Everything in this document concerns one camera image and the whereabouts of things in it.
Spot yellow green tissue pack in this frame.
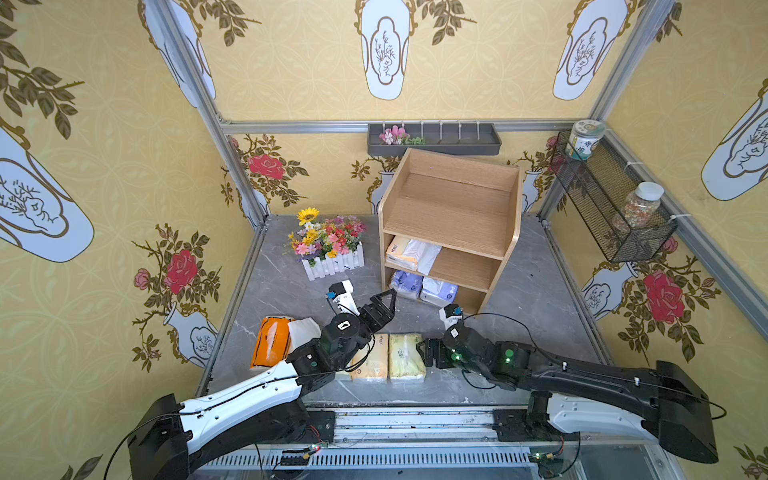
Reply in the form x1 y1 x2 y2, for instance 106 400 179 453
388 333 426 384

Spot beige orange tissue pack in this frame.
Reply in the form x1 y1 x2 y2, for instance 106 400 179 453
350 333 389 383

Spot pale orange tissue pack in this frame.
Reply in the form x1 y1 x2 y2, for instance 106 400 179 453
385 235 442 275

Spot purple tissue pack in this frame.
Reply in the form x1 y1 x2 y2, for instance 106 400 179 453
419 277 458 308
389 270 423 300

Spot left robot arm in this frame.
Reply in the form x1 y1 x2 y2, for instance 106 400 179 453
125 289 397 479

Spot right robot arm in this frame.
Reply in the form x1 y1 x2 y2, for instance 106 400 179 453
416 323 719 464

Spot wooden three-tier shelf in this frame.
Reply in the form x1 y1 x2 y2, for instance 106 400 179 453
378 149 523 313

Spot flowers in white fence planter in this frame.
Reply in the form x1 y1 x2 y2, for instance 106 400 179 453
289 208 366 281

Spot small pink flower plant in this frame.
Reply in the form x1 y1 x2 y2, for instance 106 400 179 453
379 125 425 146

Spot clear jar with snacks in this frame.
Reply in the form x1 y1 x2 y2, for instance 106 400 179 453
612 182 665 233

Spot white lidded patterned jar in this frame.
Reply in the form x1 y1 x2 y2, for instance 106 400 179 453
565 119 606 160

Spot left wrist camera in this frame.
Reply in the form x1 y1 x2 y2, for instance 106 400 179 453
327 280 359 315

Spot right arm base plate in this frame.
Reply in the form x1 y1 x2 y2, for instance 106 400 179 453
492 409 546 442

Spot aluminium front rail frame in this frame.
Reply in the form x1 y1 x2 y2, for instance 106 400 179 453
186 405 685 479

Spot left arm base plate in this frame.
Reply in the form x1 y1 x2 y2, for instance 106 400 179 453
298 410 336 443

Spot grey wall tray shelf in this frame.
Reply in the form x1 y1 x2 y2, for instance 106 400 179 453
367 121 502 157

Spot black wire wall basket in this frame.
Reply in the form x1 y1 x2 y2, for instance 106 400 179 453
551 131 678 263

